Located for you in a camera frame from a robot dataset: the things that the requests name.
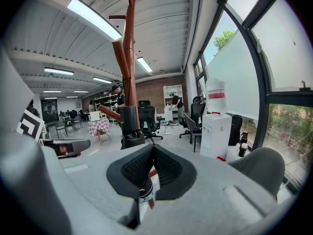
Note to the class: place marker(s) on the white metal shelving unit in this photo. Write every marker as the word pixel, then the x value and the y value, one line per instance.
pixel 107 101

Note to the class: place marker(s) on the black backpack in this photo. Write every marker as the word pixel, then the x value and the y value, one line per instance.
pixel 235 128

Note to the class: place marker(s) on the checkered cloth table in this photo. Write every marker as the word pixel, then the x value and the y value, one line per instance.
pixel 99 127

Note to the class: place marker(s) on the black window frame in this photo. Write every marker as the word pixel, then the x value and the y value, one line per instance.
pixel 281 98

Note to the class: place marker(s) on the dark thermos flask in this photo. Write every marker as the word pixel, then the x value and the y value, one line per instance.
pixel 242 150
pixel 244 137

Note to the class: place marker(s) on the grey chair with black legs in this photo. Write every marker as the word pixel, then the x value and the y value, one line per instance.
pixel 259 165

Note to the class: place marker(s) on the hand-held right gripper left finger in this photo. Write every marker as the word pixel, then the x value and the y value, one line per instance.
pixel 97 192

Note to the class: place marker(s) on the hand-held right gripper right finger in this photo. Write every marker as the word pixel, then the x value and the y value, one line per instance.
pixel 207 204

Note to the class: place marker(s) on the white box appliance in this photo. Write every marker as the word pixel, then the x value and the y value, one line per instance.
pixel 95 116

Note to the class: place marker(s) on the black office chair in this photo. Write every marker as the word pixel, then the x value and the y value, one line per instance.
pixel 196 111
pixel 149 121

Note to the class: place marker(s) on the wooden stool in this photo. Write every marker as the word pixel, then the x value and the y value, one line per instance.
pixel 102 137

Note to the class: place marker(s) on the grey task chair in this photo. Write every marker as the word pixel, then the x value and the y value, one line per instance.
pixel 192 125

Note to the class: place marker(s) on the white water dispenser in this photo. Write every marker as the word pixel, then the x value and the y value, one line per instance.
pixel 215 133

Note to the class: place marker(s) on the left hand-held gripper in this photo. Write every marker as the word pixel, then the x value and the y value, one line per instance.
pixel 29 126

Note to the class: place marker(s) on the white bookshelf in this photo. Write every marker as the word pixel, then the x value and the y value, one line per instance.
pixel 171 89

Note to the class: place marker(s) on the brown wooden coat rack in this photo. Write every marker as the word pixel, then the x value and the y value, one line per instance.
pixel 129 45

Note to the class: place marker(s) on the ceiling strip light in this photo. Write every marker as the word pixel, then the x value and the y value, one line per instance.
pixel 95 18
pixel 52 91
pixel 80 91
pixel 144 64
pixel 58 71
pixel 102 80

